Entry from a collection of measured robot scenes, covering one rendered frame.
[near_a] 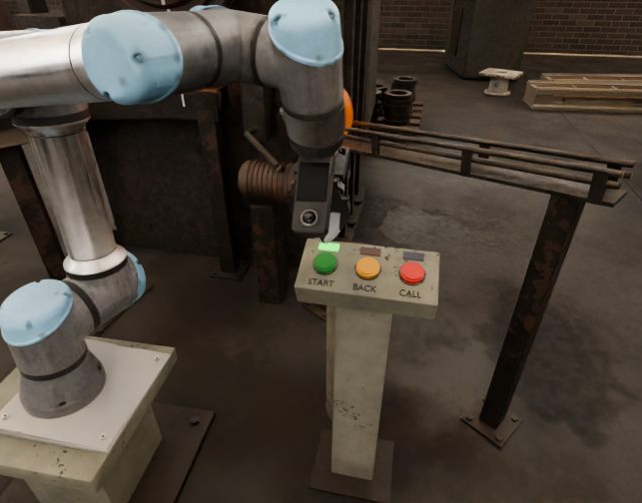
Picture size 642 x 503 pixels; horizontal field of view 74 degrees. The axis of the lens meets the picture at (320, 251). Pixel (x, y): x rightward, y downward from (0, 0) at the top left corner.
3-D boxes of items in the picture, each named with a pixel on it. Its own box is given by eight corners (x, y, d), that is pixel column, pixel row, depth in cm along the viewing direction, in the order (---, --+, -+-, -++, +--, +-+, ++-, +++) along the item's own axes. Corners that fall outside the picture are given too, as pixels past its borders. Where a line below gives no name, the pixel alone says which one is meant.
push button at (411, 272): (400, 265, 75) (401, 259, 74) (423, 268, 74) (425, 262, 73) (398, 284, 73) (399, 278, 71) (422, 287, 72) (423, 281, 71)
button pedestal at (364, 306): (313, 428, 116) (310, 230, 82) (403, 445, 112) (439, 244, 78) (299, 486, 102) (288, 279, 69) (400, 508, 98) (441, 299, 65)
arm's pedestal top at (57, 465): (97, 494, 76) (90, 482, 73) (-59, 464, 80) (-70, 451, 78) (178, 358, 102) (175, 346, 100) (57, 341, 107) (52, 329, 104)
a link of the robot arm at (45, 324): (0, 361, 80) (-26, 304, 73) (65, 319, 90) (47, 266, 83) (44, 386, 76) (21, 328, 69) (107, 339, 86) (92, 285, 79)
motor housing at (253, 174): (261, 282, 169) (249, 152, 140) (316, 289, 166) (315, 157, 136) (250, 303, 159) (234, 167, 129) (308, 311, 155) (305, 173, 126)
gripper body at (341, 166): (351, 177, 67) (350, 110, 58) (343, 217, 62) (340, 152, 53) (305, 173, 69) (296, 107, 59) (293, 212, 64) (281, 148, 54)
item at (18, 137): (24, 284, 168) (-66, 95, 129) (98, 269, 177) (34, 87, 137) (17, 317, 152) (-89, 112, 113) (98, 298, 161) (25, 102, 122)
